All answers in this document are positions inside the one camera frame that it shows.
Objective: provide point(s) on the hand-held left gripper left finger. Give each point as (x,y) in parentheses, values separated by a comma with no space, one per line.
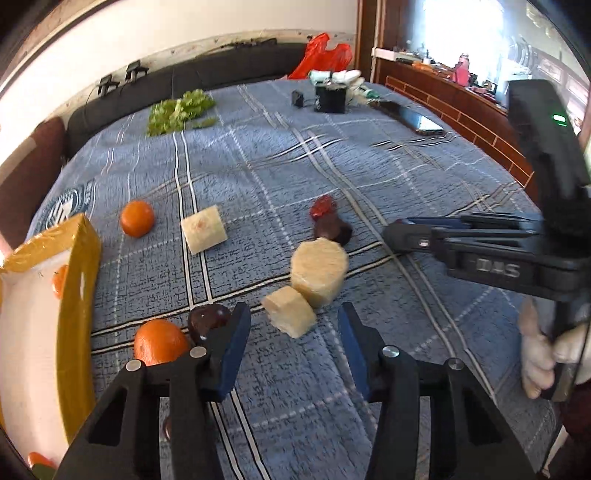
(233,355)

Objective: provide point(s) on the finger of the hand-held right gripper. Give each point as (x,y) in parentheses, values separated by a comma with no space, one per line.
(411,237)
(503,222)

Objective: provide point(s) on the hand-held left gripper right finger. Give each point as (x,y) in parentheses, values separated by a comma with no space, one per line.
(358,355)

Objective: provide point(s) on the dark purple plum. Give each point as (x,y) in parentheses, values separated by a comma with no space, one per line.
(333,230)
(207,320)
(167,427)

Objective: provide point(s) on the orange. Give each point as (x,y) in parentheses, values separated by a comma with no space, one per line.
(39,459)
(60,281)
(137,218)
(159,341)

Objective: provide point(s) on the large pale yellow fruit chunk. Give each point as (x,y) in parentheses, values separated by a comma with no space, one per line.
(318,272)

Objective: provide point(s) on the small red fruit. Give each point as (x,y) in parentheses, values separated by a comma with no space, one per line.
(322,207)

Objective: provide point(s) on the yellow cardboard box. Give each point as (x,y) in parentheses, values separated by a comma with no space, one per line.
(78,286)

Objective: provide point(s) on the person's right forearm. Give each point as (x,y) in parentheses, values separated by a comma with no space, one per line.
(577,424)

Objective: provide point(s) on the person's right hand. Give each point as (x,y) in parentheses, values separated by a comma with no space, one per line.
(535,355)

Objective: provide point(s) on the black phone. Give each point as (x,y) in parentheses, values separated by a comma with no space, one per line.
(418,120)

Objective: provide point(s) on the brown wooden cabinet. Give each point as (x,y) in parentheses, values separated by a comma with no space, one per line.
(461,110)

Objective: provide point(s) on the blue plaid blanket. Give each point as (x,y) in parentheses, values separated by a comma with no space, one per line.
(286,175)

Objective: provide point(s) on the pink bottle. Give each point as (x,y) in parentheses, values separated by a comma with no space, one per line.
(461,67)

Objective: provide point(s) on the black box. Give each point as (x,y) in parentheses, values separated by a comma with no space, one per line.
(330,98)

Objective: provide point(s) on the white cloth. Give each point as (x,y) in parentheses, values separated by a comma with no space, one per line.
(351,79)

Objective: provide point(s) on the small black adapter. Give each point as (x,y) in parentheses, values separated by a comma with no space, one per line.
(298,98)

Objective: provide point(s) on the white window ledge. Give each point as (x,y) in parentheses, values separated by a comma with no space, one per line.
(383,53)

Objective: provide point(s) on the large red plastic bag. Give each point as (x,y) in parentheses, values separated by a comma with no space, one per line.
(321,55)

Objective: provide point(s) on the window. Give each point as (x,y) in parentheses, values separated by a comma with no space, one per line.
(461,23)

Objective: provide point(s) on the dark wooden pillar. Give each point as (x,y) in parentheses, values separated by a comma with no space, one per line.
(374,27)

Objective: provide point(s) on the green fruit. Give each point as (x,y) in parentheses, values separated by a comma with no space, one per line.
(44,473)

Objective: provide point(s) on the green lettuce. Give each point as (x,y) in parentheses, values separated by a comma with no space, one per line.
(178,110)

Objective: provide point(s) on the brown armchair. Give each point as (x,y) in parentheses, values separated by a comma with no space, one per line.
(32,166)

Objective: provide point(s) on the dark grey sofa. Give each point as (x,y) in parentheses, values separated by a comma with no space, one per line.
(184,78)

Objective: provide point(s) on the black clip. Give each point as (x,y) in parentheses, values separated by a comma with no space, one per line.
(136,70)
(108,84)

